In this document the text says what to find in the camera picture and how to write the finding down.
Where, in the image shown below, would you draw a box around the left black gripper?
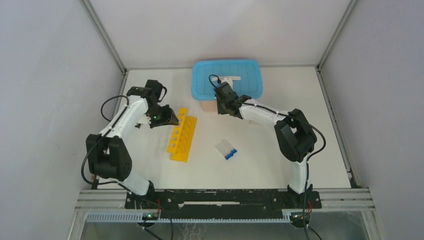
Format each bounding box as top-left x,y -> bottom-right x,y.
145,104 -> 179,130

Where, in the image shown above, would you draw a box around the yellow test tube rack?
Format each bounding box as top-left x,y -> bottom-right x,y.
167,108 -> 197,163

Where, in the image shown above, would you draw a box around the blue plastic box lid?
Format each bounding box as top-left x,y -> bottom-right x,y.
191,59 -> 263,102

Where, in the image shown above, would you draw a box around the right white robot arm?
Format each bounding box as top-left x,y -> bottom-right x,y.
211,81 -> 320,208

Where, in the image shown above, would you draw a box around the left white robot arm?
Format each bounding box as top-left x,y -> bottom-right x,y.
82,79 -> 180,209

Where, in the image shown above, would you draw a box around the pink plastic storage box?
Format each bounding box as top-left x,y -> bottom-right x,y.
200,99 -> 218,113

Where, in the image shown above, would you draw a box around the blue-capped tube bundle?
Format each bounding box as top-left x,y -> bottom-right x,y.
215,139 -> 238,160

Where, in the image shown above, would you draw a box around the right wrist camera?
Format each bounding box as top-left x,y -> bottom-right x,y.
220,76 -> 237,89

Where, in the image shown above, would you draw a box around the right black cable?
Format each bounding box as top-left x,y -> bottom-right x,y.
207,74 -> 328,200

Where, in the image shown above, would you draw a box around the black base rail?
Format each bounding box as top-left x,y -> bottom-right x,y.
124,188 -> 323,220

